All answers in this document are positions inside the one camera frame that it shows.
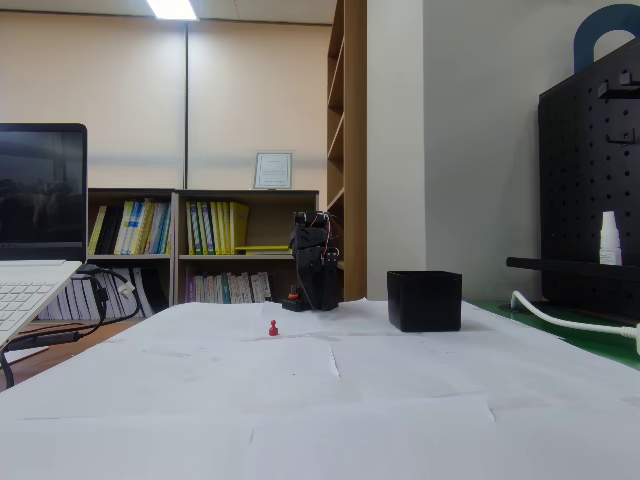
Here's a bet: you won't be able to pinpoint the small white bottle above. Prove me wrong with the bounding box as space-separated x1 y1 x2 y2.
598 210 625 265

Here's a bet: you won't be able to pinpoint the blue arch panel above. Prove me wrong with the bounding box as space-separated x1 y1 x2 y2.
573 3 640 74

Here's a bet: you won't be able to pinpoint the black open box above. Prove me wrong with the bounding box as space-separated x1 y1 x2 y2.
387 270 463 333

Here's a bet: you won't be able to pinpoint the tall wooden bookcase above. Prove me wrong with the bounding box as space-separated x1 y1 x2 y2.
326 0 369 304

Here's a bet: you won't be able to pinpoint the low wooden bookcase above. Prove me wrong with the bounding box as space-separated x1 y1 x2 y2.
87 188 176 321
172 188 321 306

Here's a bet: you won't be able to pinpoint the white paper sheets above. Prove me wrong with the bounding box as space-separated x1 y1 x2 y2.
469 298 640 372

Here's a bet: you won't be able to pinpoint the thick black laptop cable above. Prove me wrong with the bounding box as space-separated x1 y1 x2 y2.
77 264 145 329

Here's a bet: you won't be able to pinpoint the beige roller blind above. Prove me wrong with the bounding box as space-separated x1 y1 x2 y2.
188 22 334 191
0 12 186 191

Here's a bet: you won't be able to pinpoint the wide yellow binder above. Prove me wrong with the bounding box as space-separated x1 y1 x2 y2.
229 201 250 255

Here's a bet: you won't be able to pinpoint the white power strip cable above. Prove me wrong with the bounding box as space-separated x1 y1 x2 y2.
510 290 626 334

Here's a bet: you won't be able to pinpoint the black pegboard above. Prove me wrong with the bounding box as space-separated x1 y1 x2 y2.
538 37 640 321

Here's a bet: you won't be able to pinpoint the black orange table clamp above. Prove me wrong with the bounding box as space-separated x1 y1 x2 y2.
281 284 306 314

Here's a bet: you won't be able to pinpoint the black pegboard shelf bar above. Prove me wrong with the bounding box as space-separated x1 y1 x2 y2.
505 256 640 281

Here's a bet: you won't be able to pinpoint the framed white certificate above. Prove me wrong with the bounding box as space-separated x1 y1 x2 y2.
253 151 295 191

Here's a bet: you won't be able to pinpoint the thin black laptop cable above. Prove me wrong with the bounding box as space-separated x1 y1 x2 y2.
0 277 110 354

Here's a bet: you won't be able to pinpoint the white laptop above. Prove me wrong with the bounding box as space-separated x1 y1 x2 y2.
0 123 89 351

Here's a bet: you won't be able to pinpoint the ceiling light panel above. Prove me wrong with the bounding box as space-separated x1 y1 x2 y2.
146 0 197 21

